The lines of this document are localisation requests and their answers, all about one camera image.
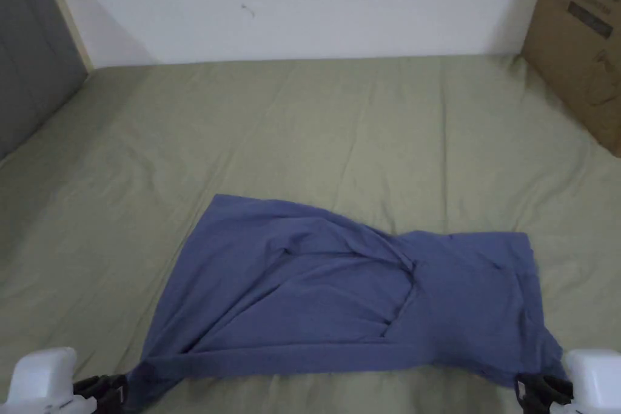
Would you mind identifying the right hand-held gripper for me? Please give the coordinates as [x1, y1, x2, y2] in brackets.
[515, 348, 621, 414]

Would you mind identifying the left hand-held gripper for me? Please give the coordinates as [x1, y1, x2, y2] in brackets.
[9, 346, 130, 414]

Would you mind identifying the dark blue shirt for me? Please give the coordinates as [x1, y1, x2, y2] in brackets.
[125, 193, 569, 414]

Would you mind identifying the bed with pale green sheet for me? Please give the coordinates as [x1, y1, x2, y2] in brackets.
[0, 52, 621, 414]

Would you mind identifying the grey padded headboard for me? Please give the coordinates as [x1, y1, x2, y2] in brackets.
[0, 0, 90, 161]

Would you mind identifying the brown cardboard carton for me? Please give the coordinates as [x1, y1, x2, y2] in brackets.
[520, 0, 621, 158]

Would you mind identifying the pale wooden headboard frame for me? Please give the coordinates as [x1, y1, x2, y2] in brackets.
[41, 0, 100, 73]

